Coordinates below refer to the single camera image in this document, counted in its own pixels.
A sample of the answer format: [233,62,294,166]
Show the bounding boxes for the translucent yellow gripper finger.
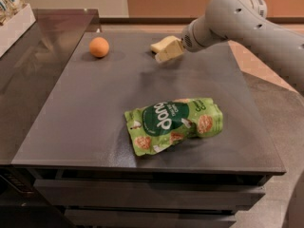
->
[155,40,184,63]

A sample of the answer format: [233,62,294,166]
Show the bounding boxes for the yellow sponge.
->
[150,35,179,53]

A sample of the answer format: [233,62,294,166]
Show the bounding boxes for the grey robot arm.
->
[150,0,304,93]

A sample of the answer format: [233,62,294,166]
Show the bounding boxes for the green rice chip bag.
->
[124,98,223,156]

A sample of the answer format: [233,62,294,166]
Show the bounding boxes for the orange fruit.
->
[89,37,109,58]

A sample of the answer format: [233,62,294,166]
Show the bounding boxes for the grey drawer cabinet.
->
[13,32,285,228]

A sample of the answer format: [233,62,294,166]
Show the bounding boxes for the white snack box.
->
[0,4,36,58]

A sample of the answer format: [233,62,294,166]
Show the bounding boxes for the snack packets in box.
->
[0,0,26,26]

